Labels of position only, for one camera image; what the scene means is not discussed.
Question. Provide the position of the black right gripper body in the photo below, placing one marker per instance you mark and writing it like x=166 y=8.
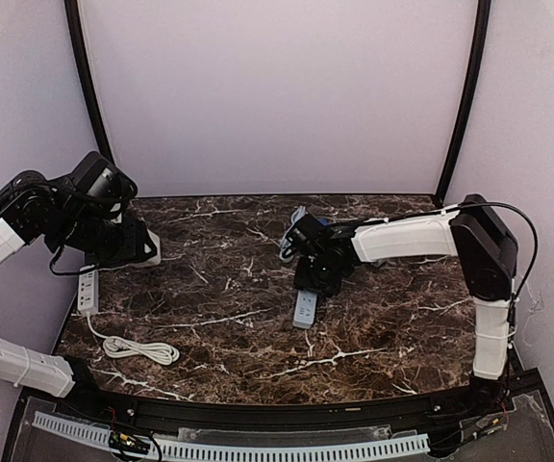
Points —
x=316 y=280

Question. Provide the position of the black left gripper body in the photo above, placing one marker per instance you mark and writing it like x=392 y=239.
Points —
x=126 y=239

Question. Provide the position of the light blue power strip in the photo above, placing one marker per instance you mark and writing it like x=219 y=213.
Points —
x=305 y=306

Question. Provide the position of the white cube socket adapter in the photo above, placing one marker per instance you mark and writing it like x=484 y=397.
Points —
x=151 y=250

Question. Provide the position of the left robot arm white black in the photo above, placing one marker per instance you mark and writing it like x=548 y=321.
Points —
x=85 y=210

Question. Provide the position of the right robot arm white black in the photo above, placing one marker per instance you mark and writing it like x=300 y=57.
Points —
x=471 y=231

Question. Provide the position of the small circuit board left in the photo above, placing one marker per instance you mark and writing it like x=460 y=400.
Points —
x=128 y=443

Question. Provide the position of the small circuit board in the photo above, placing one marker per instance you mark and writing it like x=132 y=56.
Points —
x=128 y=443
x=486 y=425

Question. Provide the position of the small circuit board right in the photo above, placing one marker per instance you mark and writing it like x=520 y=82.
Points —
x=486 y=425

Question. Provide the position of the white slotted cable duct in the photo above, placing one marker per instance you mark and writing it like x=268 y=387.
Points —
x=165 y=449

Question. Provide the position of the black front rail frame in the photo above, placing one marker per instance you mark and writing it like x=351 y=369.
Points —
x=444 y=416

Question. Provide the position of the left black corner post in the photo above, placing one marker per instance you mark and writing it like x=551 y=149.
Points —
x=81 y=58

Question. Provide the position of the black corner post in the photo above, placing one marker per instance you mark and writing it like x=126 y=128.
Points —
x=81 y=58
x=474 y=63

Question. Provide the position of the right black corner post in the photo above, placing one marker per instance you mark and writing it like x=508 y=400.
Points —
x=474 y=63

